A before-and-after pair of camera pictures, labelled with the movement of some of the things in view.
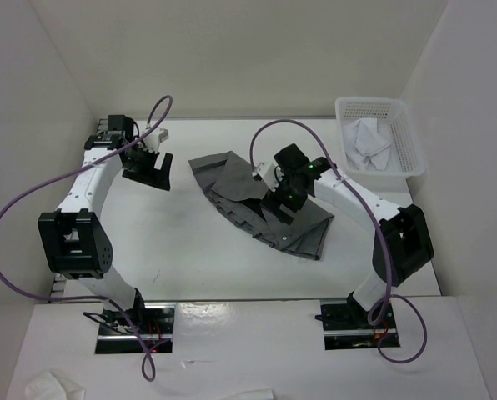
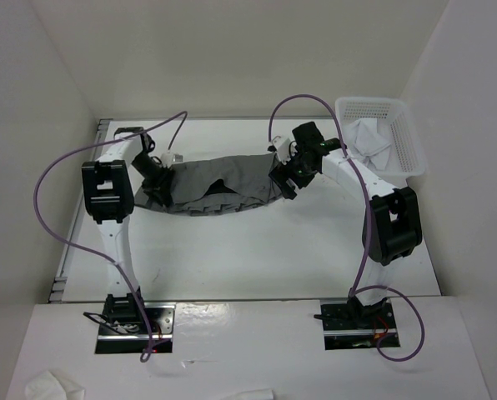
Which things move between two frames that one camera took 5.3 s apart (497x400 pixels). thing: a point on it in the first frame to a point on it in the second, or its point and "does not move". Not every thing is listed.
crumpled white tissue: (50, 387) does not move
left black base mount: (154, 322) does not move
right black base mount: (346, 327) does not move
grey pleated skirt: (238, 193) to (219, 184)
